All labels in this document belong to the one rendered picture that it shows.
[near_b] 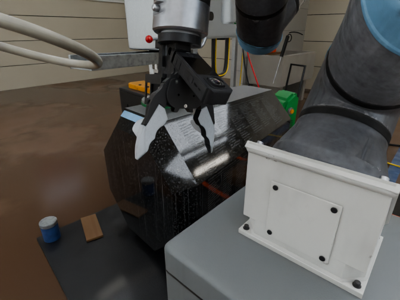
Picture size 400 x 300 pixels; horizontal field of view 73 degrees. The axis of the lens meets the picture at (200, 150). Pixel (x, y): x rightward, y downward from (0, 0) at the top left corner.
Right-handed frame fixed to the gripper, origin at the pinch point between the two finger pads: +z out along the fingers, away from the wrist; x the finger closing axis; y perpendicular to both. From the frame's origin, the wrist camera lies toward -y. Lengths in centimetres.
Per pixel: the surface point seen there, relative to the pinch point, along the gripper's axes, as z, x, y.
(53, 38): -21.2, 12.6, 37.8
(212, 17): -52, -75, 88
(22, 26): -22.5, 18.9, 36.8
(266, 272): 16.6, -9.0, -14.5
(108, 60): -20, -10, 67
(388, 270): 15.0, -25.3, -26.3
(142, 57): -24, -27, 74
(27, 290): 94, 18, 106
